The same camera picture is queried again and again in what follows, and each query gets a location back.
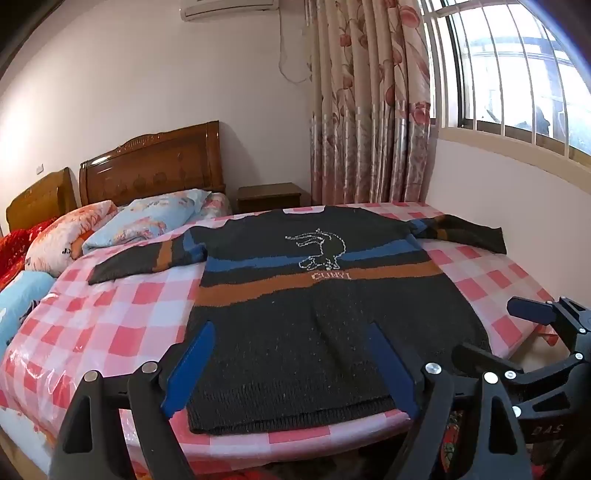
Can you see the large wooden headboard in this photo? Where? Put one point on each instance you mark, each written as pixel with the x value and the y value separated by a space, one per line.
pixel 161 166

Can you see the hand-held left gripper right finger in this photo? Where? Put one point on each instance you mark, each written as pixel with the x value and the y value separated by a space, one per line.
pixel 395 369

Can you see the pink checkered bed sheet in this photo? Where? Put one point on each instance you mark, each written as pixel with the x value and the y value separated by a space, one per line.
pixel 115 323

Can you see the small wooden headboard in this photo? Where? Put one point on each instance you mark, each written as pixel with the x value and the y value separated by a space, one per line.
pixel 41 198

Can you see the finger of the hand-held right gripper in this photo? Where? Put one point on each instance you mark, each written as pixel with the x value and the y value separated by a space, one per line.
pixel 531 310
pixel 475 357

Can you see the red blanket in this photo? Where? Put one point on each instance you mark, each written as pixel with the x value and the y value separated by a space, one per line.
pixel 14 249

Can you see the blue floral pillow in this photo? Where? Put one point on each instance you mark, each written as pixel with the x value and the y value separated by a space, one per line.
pixel 138 221

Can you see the dark striped knit sweater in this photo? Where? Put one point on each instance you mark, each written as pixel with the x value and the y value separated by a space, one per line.
pixel 300 332

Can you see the orange white floral pillow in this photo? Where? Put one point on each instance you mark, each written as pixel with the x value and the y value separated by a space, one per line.
pixel 55 240

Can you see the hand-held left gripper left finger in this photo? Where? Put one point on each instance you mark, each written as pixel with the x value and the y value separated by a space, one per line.
pixel 189 369

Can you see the wooden nightstand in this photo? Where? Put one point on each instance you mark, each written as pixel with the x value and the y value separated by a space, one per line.
pixel 272 196

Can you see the window with white grille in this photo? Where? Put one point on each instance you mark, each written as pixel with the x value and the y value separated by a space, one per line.
pixel 508 69

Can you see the light blue pillow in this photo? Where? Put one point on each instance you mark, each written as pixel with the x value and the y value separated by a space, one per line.
pixel 18 300

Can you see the white air conditioner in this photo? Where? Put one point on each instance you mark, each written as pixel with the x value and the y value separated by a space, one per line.
pixel 221 7

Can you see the pink floral curtain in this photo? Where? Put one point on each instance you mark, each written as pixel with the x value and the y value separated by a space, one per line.
pixel 364 115

